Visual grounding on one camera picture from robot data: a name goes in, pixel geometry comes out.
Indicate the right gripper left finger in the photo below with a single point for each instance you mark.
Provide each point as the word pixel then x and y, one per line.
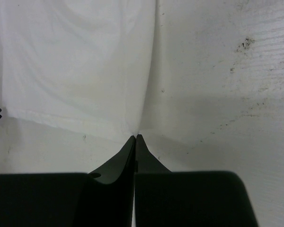
pixel 102 198

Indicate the white tank top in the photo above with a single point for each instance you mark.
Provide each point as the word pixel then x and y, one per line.
pixel 81 65

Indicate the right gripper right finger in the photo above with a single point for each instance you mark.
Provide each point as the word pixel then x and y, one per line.
pixel 187 199

